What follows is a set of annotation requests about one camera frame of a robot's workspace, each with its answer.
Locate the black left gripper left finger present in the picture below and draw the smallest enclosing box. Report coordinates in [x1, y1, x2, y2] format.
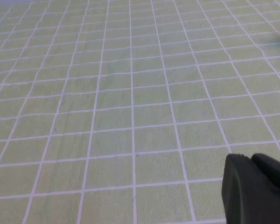
[221, 153, 280, 224]

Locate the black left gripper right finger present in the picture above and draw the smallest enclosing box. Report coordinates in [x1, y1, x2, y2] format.
[251, 153, 280, 196]

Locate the green white-grid tablecloth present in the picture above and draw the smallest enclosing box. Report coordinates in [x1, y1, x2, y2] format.
[0, 0, 280, 224]

